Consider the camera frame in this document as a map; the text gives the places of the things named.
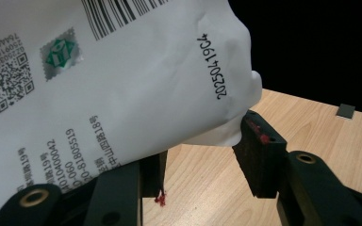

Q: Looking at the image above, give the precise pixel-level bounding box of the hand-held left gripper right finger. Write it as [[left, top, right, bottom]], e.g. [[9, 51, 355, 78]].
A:
[[232, 109, 300, 226]]

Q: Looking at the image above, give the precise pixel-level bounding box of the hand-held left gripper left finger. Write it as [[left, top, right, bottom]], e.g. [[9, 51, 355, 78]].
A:
[[84, 150, 168, 226]]

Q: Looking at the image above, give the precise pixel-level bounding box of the white and blue pouch bag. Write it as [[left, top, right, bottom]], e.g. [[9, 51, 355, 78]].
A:
[[0, 0, 264, 219]]

